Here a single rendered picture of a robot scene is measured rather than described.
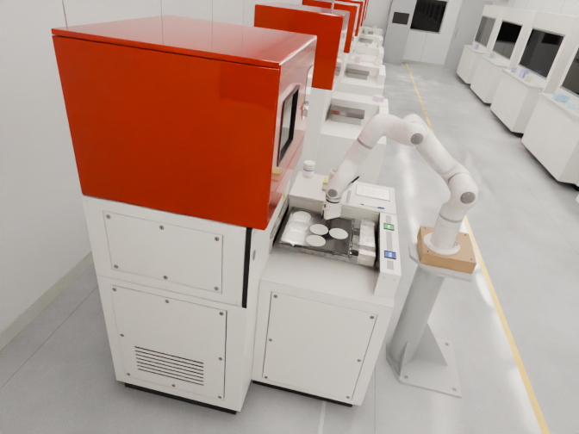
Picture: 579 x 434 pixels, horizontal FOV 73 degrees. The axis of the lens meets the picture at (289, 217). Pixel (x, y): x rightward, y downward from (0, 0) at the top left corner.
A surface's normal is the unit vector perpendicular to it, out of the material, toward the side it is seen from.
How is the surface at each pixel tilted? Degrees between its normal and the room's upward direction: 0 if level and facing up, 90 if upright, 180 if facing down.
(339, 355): 90
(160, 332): 90
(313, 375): 90
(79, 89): 90
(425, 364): 0
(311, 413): 0
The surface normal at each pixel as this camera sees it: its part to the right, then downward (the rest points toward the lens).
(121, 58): -0.19, 0.49
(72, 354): 0.11, -0.85
